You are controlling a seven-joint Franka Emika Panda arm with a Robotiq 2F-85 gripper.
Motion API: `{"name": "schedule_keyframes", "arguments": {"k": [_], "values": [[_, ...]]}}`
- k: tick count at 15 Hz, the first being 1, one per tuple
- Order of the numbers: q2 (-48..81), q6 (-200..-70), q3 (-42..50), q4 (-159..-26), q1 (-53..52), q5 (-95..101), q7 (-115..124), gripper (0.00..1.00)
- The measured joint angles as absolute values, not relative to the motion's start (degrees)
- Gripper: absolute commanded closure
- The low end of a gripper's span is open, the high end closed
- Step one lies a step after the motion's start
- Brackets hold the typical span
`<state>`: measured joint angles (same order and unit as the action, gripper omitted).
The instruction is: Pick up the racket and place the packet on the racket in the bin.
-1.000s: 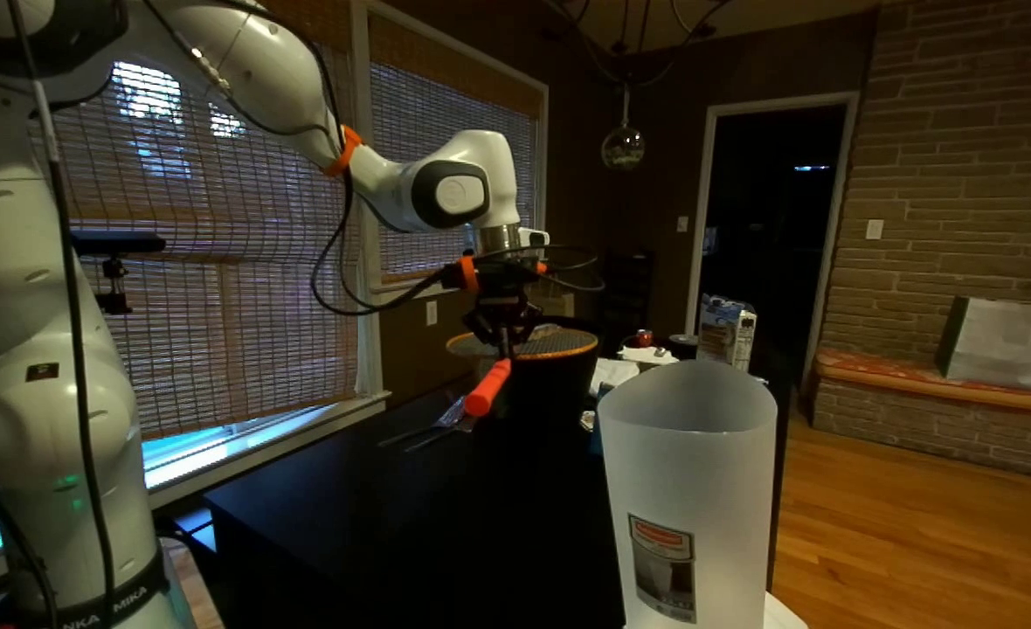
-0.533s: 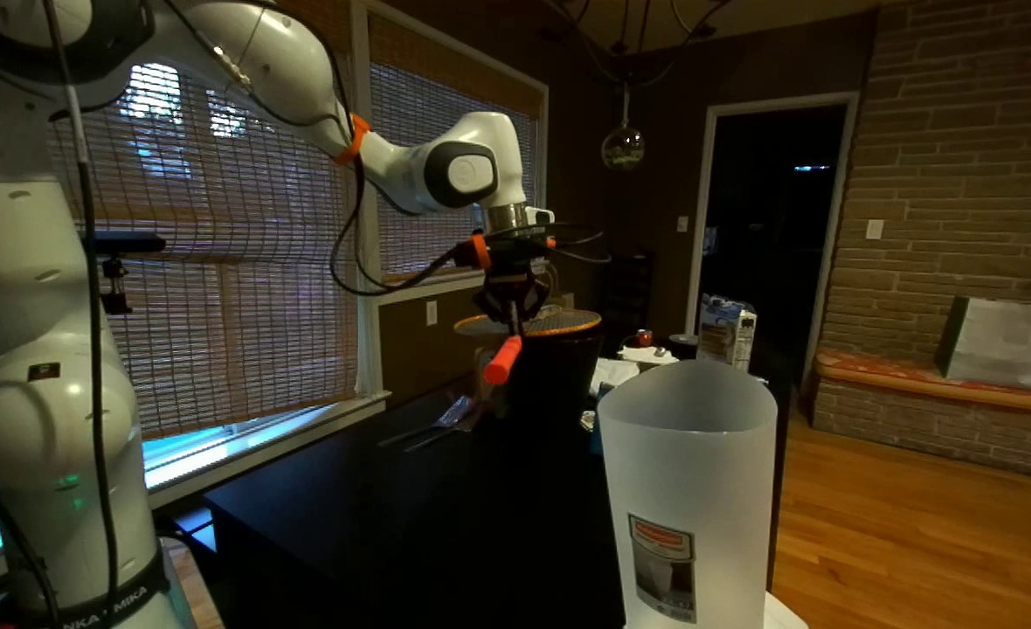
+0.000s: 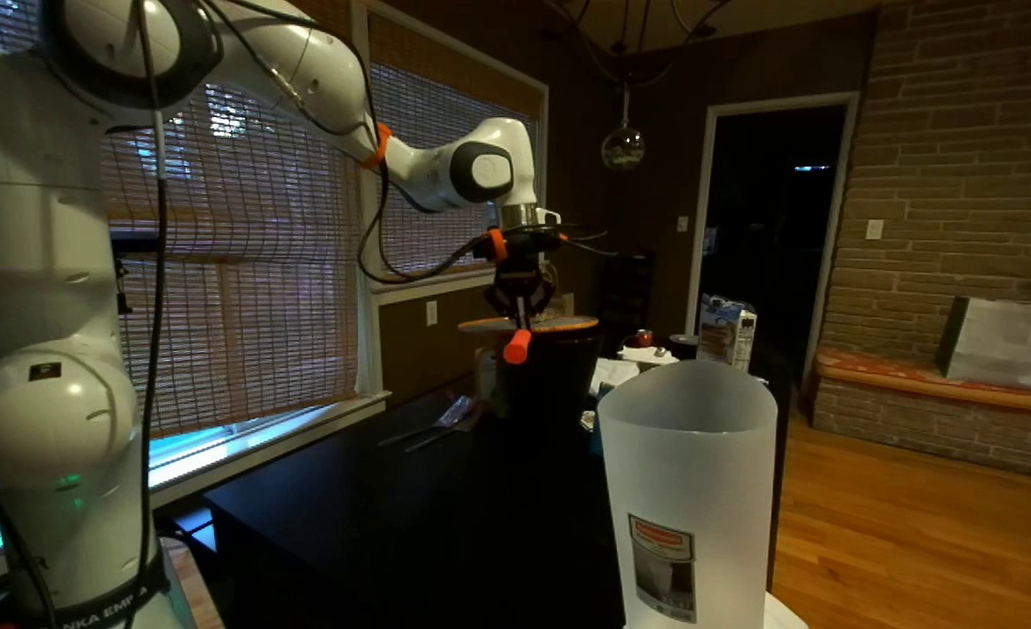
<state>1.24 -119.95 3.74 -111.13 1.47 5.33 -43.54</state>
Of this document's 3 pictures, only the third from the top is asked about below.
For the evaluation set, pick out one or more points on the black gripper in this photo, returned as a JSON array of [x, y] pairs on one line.
[[528, 258]]

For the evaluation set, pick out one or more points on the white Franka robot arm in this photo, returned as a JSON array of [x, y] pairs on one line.
[[35, 291]]

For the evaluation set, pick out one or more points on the black round bin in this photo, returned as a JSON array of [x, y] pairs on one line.
[[551, 396]]

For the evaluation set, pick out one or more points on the frosted white plastic bin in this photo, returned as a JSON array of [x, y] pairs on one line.
[[691, 466]]

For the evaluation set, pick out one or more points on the black tall cabinet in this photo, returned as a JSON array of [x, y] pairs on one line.
[[628, 291]]

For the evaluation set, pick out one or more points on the metal slotted tongs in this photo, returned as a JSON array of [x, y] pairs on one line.
[[455, 413]]

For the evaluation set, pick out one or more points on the white paper stack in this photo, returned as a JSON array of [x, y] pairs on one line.
[[656, 353]]

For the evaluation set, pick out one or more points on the glass globe pendant lamp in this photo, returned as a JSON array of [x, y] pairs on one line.
[[624, 148]]

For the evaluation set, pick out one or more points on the blue printed carton box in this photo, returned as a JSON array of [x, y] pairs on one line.
[[729, 336]]

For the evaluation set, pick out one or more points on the small woven window blind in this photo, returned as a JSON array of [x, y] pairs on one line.
[[411, 89]]

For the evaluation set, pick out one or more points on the white framed dark doorway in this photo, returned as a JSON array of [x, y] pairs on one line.
[[771, 232]]

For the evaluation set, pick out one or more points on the large woven window blind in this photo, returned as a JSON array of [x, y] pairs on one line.
[[257, 291]]

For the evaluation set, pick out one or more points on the brick hearth ledge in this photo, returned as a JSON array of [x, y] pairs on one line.
[[944, 388]]

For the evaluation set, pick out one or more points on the white wall outlet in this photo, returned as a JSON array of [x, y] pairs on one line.
[[431, 313]]

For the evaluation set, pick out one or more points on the white switch beside doorway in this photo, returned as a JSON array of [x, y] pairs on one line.
[[681, 226]]

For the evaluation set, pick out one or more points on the white wall light switch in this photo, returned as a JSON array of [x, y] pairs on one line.
[[876, 227]]

